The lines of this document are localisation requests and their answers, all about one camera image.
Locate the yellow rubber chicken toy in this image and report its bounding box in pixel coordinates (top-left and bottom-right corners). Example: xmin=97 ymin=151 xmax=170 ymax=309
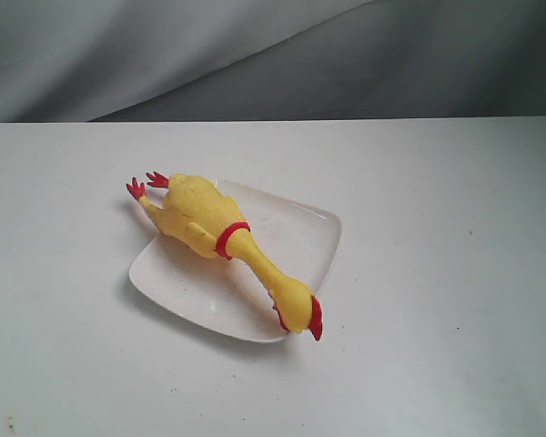
xmin=126 ymin=171 xmax=323 ymax=341

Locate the white square plate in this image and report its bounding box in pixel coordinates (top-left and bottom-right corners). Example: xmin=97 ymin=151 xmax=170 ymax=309
xmin=128 ymin=180 xmax=341 ymax=343

